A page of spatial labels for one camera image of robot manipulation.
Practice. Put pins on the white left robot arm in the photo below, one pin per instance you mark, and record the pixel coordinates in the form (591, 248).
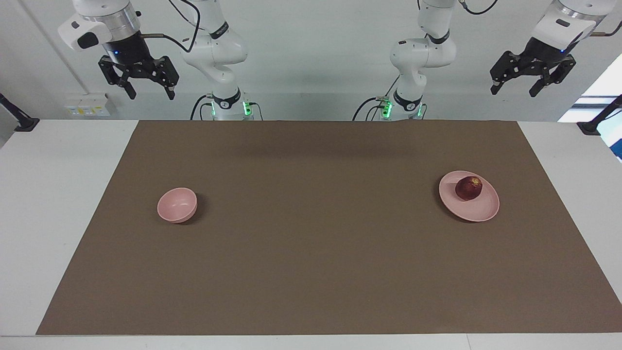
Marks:
(418, 53)

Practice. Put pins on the blue object by window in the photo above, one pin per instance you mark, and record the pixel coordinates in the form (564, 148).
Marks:
(618, 148)

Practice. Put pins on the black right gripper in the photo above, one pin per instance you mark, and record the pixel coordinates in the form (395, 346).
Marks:
(129, 53)

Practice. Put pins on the brown table mat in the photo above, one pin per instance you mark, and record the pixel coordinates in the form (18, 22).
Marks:
(311, 243)

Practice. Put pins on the dark red apple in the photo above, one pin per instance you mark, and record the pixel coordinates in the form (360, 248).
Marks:
(469, 188)

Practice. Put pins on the pink bowl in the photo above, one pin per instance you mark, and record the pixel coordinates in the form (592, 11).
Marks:
(177, 206)

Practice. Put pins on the pink plate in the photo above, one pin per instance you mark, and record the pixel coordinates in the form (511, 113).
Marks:
(478, 211)

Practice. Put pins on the white wall conduit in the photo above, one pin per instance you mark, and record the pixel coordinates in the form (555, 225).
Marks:
(53, 46)

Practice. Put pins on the black clamp mount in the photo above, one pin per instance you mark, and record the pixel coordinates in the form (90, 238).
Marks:
(26, 125)
(590, 128)

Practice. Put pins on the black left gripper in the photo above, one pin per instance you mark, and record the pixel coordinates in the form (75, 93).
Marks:
(542, 51)

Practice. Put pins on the white wall socket panel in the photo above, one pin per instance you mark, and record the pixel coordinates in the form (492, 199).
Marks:
(90, 109)

